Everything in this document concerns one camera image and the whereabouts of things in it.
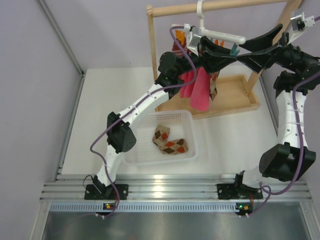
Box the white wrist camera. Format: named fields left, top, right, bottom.
left=286, top=8, right=316, bottom=44
left=182, top=23, right=202, bottom=56

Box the aluminium frame post left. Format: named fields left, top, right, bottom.
left=35, top=0, right=85, bottom=77

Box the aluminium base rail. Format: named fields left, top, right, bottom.
left=39, top=174, right=315, bottom=217

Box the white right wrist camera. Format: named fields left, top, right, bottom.
left=286, top=8, right=316, bottom=44

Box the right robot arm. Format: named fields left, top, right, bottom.
left=233, top=23, right=320, bottom=199

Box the beige maroon striped sock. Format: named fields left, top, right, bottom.
left=171, top=40, right=191, bottom=58

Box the teal clip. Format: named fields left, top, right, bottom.
left=229, top=43, right=240, bottom=57

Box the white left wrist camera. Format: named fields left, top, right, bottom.
left=182, top=23, right=202, bottom=56

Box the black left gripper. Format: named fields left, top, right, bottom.
left=173, top=35, right=236, bottom=76

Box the white plastic basket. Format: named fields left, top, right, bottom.
left=123, top=110, right=199, bottom=166

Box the white clip hanger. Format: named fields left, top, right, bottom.
left=171, top=0, right=246, bottom=45

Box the argyle beige orange sock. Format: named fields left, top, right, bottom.
left=209, top=71, right=220, bottom=101

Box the orange clip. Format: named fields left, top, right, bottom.
left=214, top=39, right=225, bottom=47
left=175, top=30, right=186, bottom=46

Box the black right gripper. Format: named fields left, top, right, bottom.
left=234, top=24, right=317, bottom=75

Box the wooden drying rack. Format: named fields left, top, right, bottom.
left=146, top=0, right=303, bottom=119

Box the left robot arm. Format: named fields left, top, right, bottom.
left=84, top=36, right=238, bottom=201

